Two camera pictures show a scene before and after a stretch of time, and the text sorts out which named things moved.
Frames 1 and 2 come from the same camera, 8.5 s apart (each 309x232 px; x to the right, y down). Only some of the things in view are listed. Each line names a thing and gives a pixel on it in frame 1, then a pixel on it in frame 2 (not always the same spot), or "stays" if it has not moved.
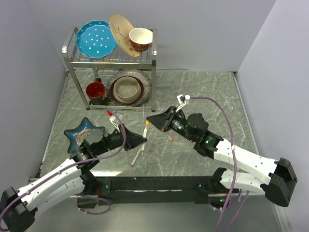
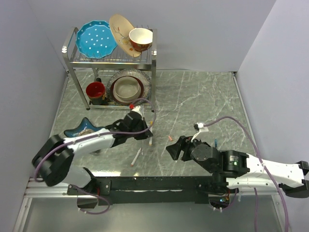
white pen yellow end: [144, 136] → [150, 143]
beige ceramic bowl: [126, 89] stays
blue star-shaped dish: [77, 135] stays
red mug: [95, 91] stays
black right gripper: [163, 121] → [174, 150]
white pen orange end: [132, 164] stays
